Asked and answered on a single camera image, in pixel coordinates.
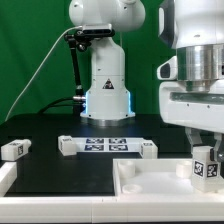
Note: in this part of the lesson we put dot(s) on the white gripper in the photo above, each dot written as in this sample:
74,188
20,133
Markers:
203,111

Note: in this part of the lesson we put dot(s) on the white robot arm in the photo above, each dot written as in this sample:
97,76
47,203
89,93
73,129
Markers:
192,90

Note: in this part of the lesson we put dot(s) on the white U-shaped fence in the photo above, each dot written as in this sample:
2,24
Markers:
116,208

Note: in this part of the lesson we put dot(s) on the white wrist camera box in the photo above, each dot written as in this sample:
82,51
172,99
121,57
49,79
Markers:
168,70

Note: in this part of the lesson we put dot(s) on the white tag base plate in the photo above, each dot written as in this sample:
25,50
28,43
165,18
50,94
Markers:
122,144

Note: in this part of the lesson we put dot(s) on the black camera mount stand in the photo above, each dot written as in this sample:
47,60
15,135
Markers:
76,66

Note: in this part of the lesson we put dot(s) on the grey fixed camera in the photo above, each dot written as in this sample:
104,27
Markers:
98,30

